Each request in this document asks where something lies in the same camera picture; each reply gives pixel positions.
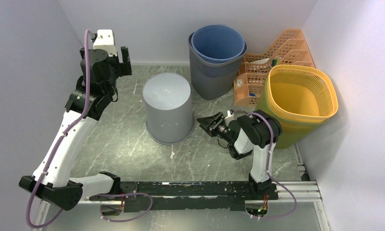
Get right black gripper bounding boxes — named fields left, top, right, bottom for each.
left=197, top=112, right=233, bottom=144

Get light grey plastic bucket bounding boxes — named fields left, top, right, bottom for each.
left=142, top=73, right=194, bottom=145

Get olive green mesh basket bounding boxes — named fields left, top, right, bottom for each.
left=256, top=94, right=324, bottom=149

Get yellow mesh waste basket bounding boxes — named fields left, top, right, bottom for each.
left=266, top=64, right=339, bottom=132

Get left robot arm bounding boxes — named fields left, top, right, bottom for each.
left=19, top=47, right=132, bottom=211

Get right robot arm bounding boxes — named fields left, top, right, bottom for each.
left=196, top=110, right=282, bottom=199

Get dark grey mesh basket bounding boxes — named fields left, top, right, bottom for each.
left=188, top=35, right=247, bottom=100

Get blue plastic bucket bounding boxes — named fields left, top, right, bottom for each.
left=190, top=24, right=246, bottom=64

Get orange plastic file organizer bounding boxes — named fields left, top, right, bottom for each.
left=234, top=28, right=315, bottom=107

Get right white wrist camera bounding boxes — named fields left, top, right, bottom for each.
left=225, top=109, right=246, bottom=122

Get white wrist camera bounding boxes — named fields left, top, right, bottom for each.
left=225, top=109, right=246, bottom=122
left=90, top=29, right=117, bottom=56

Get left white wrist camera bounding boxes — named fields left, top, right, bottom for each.
left=90, top=29, right=117, bottom=56

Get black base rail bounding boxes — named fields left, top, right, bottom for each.
left=89, top=181, right=279, bottom=212

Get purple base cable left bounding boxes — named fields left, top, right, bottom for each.
left=93, top=192, right=154, bottom=223

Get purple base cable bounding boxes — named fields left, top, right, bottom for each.
left=250, top=210, right=276, bottom=221
left=93, top=192, right=154, bottom=223

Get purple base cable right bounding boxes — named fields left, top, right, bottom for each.
left=250, top=210, right=276, bottom=221

